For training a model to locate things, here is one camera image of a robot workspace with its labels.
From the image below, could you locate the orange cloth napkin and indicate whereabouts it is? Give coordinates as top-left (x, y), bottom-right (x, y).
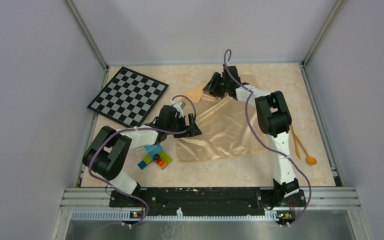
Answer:
top-left (175, 83), bottom-right (267, 162)

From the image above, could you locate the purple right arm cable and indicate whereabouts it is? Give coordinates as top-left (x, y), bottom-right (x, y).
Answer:
top-left (223, 48), bottom-right (313, 228)

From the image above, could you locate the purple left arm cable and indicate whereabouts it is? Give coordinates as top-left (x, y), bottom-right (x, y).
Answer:
top-left (87, 95), bottom-right (198, 229)

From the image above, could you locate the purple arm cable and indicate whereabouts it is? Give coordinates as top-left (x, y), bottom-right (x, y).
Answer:
top-left (223, 48), bottom-right (313, 228)
top-left (87, 95), bottom-right (198, 229)

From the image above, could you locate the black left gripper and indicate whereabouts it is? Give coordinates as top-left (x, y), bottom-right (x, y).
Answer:
top-left (166, 113), bottom-right (202, 138)

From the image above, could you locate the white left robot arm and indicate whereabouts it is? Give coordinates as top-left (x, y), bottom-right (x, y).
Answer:
top-left (82, 105), bottom-right (202, 207)

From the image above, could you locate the black white checkerboard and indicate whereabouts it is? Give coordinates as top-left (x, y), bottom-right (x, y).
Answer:
top-left (87, 66), bottom-right (169, 128)

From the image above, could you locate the colourful toy block pile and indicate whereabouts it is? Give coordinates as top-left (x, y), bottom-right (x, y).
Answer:
top-left (137, 144), bottom-right (173, 170)

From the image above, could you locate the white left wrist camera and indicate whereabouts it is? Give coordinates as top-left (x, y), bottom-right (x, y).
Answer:
top-left (170, 100), bottom-right (186, 118)

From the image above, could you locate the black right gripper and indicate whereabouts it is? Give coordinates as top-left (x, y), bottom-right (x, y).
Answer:
top-left (203, 73), bottom-right (230, 99)

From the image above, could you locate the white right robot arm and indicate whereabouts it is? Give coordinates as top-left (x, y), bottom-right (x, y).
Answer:
top-left (203, 65), bottom-right (303, 208)

